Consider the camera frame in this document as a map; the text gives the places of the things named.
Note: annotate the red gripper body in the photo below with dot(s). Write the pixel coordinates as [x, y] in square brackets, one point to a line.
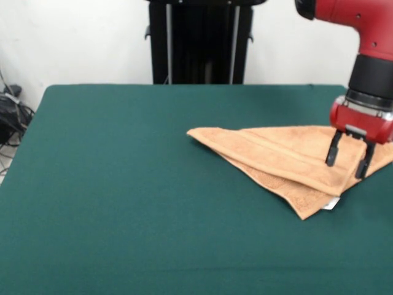
[362, 123]

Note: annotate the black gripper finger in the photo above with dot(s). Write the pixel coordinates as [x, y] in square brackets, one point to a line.
[365, 161]
[333, 149]

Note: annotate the tan terry towel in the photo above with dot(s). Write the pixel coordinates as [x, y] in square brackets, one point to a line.
[276, 153]

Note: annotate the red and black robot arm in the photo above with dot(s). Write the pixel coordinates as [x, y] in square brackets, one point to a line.
[371, 61]

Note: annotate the dark green tablecloth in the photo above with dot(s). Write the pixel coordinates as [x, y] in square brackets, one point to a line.
[122, 199]

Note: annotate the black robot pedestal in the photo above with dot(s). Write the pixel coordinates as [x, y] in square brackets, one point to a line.
[202, 46]

